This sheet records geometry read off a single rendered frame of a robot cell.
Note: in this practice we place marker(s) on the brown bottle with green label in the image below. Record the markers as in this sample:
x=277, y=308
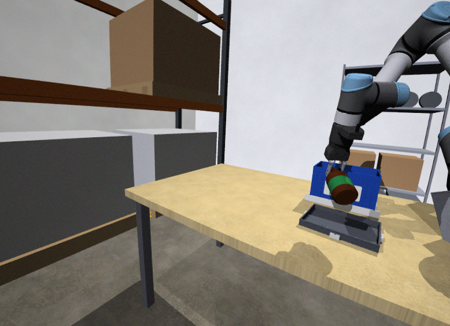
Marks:
x=341, y=187

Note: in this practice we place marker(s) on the blue plastic crate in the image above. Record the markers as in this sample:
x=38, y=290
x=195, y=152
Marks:
x=366, y=180

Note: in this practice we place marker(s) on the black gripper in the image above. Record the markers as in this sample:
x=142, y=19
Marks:
x=345, y=129

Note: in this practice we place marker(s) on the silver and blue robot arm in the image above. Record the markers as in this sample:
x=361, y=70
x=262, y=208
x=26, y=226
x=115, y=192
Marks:
x=430, y=34

